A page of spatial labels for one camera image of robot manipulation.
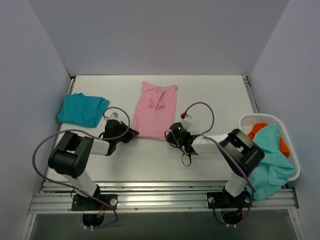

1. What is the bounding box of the pink t shirt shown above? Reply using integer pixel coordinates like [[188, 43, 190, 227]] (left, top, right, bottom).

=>
[[130, 81, 178, 141]]

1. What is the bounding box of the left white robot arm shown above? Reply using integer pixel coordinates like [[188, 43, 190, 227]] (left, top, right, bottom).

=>
[[48, 119, 140, 210]]

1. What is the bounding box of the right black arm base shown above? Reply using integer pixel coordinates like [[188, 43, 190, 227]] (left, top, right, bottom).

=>
[[206, 188, 253, 228]]

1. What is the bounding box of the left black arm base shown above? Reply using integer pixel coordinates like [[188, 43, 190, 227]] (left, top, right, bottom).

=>
[[71, 190, 118, 229]]

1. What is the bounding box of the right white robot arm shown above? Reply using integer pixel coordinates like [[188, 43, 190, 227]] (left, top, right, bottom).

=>
[[164, 122, 265, 207]]

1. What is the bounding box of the folded teal t shirt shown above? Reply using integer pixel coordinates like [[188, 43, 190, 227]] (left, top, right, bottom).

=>
[[57, 93, 110, 128]]

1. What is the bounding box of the white plastic laundry basket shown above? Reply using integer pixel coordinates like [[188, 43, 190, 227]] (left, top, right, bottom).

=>
[[238, 113, 301, 182]]

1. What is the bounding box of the orange t shirt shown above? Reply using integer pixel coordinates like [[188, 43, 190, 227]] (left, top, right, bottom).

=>
[[247, 122, 291, 158]]

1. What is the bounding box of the light turquoise t shirt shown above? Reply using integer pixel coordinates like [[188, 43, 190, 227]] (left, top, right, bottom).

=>
[[249, 123, 295, 201]]

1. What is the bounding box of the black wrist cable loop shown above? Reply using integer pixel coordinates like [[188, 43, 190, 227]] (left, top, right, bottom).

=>
[[164, 129, 193, 167]]

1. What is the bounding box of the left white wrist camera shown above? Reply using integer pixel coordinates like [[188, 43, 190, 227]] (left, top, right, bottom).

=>
[[103, 112, 119, 121]]

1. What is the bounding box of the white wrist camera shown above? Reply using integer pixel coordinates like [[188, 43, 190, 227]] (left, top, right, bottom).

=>
[[180, 112, 193, 130], [103, 112, 119, 121]]

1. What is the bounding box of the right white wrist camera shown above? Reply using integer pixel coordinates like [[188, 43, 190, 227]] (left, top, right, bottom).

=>
[[180, 112, 193, 130]]

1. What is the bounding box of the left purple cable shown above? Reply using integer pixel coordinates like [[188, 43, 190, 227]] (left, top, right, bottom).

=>
[[32, 106, 131, 229]]

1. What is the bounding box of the aluminium mounting rail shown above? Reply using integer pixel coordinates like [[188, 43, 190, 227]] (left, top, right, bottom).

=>
[[27, 180, 300, 215]]

